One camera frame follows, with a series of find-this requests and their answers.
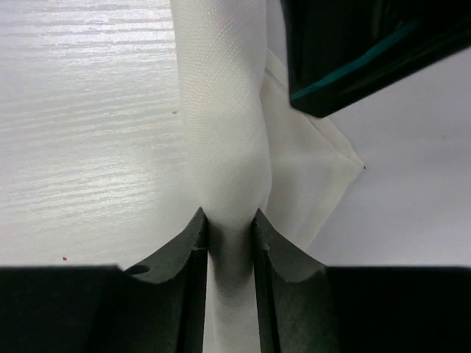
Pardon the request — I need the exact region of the white cloth napkin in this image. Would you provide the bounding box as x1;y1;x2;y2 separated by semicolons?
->
171;1;364;352

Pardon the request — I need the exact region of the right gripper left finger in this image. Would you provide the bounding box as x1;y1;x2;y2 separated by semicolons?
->
1;210;208;352

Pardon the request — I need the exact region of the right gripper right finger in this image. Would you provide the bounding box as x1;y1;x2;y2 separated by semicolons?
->
252;212;470;353

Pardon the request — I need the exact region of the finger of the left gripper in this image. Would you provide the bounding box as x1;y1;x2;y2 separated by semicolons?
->
281;0;470;118

